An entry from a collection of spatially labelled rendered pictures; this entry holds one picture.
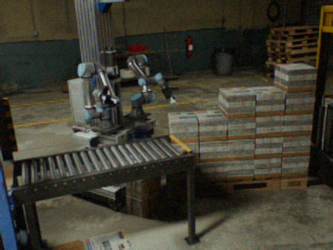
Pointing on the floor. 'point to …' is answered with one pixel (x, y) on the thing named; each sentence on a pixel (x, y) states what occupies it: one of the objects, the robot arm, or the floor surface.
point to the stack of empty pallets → (303, 37)
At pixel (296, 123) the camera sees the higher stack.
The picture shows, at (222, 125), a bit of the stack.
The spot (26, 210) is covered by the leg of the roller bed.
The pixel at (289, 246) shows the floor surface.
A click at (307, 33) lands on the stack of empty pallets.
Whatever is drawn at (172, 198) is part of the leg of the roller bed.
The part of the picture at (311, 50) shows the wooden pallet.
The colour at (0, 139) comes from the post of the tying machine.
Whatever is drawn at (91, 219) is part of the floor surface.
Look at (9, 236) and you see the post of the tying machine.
